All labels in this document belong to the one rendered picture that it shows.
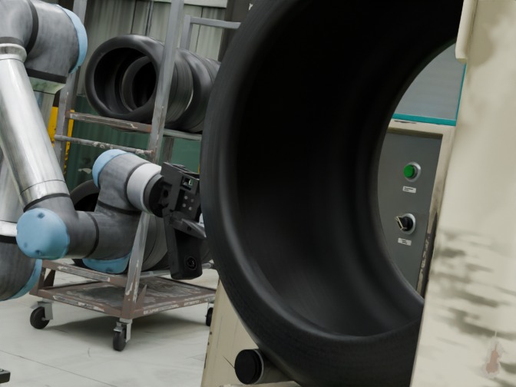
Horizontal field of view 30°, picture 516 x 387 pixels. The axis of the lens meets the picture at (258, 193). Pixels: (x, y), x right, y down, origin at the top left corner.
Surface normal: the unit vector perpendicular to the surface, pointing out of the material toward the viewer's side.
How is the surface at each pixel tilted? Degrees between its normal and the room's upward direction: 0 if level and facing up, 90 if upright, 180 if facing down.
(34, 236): 90
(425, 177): 90
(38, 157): 60
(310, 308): 37
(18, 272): 94
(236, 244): 49
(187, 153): 90
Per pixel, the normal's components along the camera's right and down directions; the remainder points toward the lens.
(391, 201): -0.71, -0.08
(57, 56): 0.75, 0.23
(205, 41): -0.44, -0.03
